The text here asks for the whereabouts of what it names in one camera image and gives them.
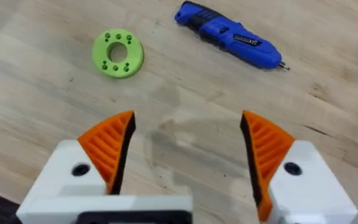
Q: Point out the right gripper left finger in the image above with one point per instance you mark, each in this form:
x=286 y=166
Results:
x=104 y=149

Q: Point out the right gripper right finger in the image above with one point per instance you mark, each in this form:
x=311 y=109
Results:
x=278 y=174

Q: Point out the blue electric screwdriver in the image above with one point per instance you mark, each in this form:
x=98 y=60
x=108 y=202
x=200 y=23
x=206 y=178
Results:
x=228 y=35

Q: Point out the green disc with holes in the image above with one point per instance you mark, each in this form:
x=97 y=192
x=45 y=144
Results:
x=99 y=57

